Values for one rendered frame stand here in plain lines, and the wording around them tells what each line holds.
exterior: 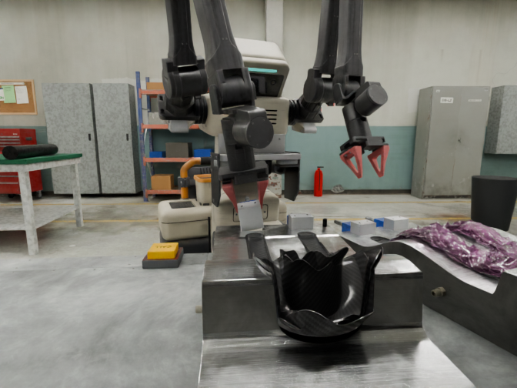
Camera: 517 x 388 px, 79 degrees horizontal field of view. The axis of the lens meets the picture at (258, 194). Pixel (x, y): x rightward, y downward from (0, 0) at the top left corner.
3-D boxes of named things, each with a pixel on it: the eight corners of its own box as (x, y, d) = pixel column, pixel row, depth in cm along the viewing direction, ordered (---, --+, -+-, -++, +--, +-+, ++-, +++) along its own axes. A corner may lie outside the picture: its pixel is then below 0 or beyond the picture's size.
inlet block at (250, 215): (238, 209, 81) (235, 189, 80) (258, 205, 82) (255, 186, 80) (241, 232, 69) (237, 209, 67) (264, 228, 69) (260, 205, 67)
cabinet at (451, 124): (410, 195, 607) (419, 89, 573) (461, 195, 610) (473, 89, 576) (424, 199, 560) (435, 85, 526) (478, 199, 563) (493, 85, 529)
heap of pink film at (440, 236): (378, 243, 70) (380, 209, 68) (435, 234, 76) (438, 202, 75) (507, 298, 46) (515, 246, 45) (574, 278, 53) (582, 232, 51)
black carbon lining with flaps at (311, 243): (243, 242, 67) (242, 199, 66) (317, 240, 69) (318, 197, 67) (258, 349, 33) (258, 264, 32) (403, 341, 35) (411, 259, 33)
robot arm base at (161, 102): (196, 98, 99) (156, 97, 95) (200, 79, 93) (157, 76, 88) (200, 120, 96) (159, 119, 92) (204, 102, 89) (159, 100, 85)
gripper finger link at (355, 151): (385, 172, 79) (375, 138, 81) (361, 173, 76) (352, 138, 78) (367, 181, 85) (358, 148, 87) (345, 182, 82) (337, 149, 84)
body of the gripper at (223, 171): (269, 175, 65) (264, 140, 62) (220, 184, 64) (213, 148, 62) (265, 168, 71) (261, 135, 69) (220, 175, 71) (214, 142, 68)
